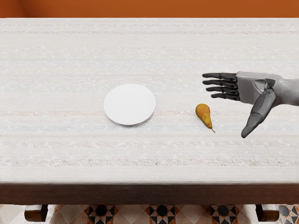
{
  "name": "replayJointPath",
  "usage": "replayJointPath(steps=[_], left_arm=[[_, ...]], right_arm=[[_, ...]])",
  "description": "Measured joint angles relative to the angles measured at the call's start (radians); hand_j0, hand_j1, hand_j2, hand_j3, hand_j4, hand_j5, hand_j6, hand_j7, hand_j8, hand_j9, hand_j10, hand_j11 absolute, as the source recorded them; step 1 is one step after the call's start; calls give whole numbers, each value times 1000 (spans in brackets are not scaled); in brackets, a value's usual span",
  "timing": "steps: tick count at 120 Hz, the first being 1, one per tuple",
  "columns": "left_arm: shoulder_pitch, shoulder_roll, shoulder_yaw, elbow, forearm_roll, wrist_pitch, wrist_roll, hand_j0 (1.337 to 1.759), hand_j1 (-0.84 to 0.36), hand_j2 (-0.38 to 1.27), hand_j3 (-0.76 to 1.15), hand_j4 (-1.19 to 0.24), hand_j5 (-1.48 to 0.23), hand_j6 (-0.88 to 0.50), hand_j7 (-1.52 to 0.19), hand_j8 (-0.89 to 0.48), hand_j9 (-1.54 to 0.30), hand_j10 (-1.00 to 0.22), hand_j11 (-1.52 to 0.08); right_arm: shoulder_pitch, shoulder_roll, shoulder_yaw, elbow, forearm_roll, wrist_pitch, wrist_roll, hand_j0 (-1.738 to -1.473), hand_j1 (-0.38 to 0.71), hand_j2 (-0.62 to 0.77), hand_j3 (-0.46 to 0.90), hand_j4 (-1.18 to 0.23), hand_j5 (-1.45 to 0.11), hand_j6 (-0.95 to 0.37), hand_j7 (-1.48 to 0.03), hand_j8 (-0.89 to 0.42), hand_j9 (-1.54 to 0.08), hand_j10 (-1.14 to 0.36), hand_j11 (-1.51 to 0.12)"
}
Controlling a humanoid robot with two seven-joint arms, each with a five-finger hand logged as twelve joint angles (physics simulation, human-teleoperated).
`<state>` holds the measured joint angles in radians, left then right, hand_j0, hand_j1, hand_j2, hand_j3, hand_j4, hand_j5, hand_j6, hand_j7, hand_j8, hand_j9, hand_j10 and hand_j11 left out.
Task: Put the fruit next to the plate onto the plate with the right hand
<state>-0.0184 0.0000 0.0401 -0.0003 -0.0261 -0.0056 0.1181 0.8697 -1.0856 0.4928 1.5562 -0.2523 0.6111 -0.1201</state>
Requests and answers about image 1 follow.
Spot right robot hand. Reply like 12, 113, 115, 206
202, 71, 299, 139

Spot white round plate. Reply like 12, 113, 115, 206
103, 84, 157, 126

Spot yellow-brown pear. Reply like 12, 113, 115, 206
195, 103, 216, 133

